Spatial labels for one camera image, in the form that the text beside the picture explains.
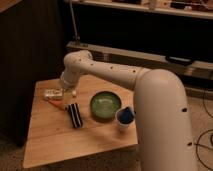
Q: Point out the beige wooden gripper tool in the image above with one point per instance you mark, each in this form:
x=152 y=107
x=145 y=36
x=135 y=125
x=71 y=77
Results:
x=67 y=97

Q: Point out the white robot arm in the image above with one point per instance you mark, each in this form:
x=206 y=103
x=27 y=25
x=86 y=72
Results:
x=162 y=120

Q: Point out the clear plastic bottle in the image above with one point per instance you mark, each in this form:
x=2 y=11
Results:
x=57 y=94

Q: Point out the black white striped block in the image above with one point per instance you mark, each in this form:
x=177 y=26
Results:
x=73 y=110

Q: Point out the wooden table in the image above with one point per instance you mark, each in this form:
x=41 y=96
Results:
x=51 y=137

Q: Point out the green round plate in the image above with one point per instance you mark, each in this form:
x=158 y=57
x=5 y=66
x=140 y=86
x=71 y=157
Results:
x=105 y=104

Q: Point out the metal pole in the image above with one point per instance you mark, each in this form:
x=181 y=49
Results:
x=76 y=35

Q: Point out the dark cabinet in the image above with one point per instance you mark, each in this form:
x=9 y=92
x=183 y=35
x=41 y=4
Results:
x=31 y=49

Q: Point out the upper wooden shelf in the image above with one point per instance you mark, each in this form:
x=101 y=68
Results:
x=150 y=7

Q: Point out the grey metal rail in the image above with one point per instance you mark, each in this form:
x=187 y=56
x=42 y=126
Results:
x=197 y=69

